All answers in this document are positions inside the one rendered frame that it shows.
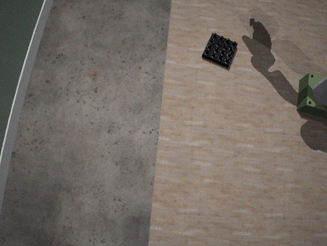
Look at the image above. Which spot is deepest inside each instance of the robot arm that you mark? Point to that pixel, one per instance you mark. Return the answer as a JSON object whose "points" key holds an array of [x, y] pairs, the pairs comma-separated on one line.
{"points": [[320, 91]]}

